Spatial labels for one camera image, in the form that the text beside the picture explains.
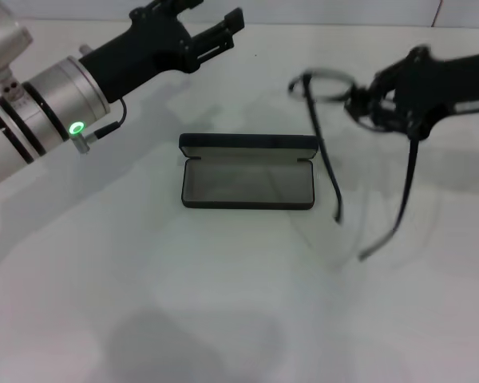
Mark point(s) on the black thin-frame glasses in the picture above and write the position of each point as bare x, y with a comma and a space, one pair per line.
412, 167

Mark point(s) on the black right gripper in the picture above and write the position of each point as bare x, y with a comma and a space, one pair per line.
447, 84

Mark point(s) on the black glasses case grey lining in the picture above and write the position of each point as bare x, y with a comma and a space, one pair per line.
243, 140

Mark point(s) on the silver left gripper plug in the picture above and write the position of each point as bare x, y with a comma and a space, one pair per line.
84, 49

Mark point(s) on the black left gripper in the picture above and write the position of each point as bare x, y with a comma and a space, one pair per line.
143, 48

